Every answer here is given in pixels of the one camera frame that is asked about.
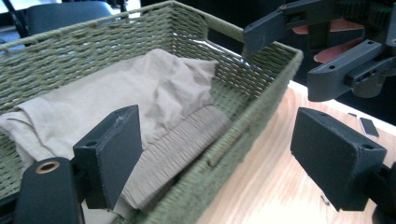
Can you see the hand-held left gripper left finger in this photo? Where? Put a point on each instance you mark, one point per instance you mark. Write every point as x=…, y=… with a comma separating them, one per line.
x=115, y=149

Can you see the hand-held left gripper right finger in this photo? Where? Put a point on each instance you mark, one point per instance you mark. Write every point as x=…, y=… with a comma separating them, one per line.
x=327, y=149

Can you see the khaki pants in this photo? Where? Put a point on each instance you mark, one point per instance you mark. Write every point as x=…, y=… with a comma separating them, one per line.
x=168, y=87

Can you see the green woven basket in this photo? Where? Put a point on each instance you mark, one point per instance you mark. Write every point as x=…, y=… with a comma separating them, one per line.
x=93, y=46

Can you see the small black rectangular piece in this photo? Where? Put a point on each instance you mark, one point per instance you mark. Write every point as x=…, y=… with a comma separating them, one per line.
x=369, y=127

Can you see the black folding chair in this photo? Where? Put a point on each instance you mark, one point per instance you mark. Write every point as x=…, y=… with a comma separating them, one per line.
x=68, y=14

